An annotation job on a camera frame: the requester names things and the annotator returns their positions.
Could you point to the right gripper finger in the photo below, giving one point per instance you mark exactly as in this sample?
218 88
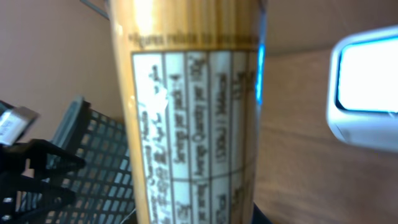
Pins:
258 217

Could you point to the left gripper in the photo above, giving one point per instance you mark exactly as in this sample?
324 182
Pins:
25 195

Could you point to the orange pasta packet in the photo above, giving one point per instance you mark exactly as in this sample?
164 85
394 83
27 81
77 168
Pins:
191 76

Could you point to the white barcode scanner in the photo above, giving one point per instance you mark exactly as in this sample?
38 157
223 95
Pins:
361 105

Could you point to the grey plastic basket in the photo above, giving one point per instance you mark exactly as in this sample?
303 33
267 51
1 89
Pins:
104 187

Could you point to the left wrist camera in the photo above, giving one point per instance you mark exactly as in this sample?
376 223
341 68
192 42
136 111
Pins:
14 122

